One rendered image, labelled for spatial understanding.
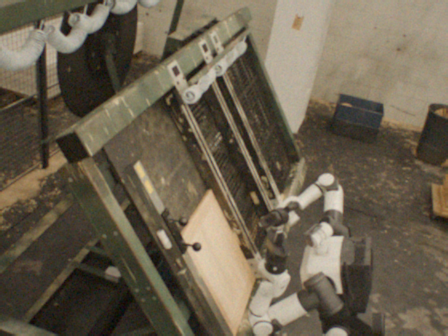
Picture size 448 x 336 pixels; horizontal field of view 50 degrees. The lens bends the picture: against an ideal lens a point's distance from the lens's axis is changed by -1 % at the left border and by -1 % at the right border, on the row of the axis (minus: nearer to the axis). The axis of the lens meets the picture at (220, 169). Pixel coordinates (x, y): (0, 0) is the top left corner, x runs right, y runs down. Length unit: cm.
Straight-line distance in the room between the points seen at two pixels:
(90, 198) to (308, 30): 450
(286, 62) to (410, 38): 199
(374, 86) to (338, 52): 72
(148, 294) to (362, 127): 503
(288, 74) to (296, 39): 44
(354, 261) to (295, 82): 415
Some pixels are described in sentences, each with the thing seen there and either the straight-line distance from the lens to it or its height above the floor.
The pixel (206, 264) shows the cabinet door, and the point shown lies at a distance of 218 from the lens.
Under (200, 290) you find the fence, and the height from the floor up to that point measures 119.
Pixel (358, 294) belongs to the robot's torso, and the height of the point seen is 125.
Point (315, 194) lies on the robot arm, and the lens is 251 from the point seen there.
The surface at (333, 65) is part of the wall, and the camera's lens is 735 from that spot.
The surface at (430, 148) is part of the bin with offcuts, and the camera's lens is 652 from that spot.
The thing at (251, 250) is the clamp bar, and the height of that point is 106.
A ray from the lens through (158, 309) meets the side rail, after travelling 186.
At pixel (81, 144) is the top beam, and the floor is 188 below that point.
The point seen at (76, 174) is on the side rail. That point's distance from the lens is 165.
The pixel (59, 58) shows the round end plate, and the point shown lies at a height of 188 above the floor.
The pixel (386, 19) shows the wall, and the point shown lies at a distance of 716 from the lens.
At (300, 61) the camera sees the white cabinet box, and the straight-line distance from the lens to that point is 594.
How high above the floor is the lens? 266
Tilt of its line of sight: 31 degrees down
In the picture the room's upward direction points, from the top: 10 degrees clockwise
